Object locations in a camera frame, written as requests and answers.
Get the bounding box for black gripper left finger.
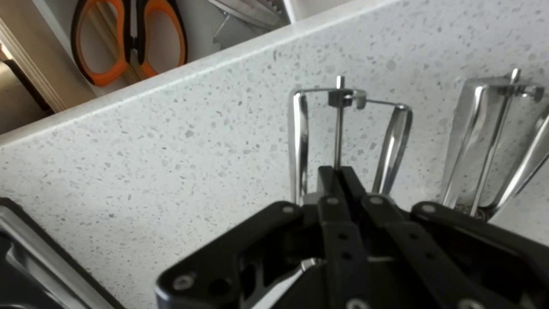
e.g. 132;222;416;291
155;165;383;309

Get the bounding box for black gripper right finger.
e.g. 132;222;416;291
342;167;549;309

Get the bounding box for stainless gas stove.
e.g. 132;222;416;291
0;196;126;309

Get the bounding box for orange handled scissors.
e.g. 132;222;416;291
69;0;191;90

